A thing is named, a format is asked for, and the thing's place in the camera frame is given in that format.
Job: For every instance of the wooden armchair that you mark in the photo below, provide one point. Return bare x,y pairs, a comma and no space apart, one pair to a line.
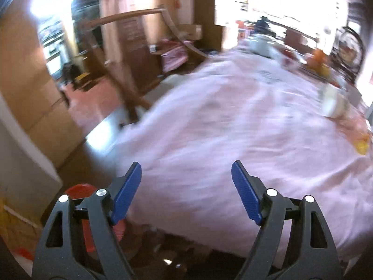
139,73

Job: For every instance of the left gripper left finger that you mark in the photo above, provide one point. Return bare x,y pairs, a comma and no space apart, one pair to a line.
78,241

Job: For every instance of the black jar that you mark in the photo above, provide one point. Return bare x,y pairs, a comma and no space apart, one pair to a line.
262,27

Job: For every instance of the pink floral curtain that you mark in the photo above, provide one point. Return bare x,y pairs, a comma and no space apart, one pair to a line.
110,31

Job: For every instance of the white paper cup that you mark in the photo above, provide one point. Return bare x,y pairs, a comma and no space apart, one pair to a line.
334,101

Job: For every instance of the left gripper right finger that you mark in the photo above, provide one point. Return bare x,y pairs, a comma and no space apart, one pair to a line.
311,252

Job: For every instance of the top orange fruit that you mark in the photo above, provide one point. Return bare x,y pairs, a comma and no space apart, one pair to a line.
320,57

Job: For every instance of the pink floral tablecloth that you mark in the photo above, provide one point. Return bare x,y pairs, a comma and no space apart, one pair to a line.
244,107

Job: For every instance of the framed embroidery basket screen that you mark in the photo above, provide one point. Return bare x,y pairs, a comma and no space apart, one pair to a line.
347,54

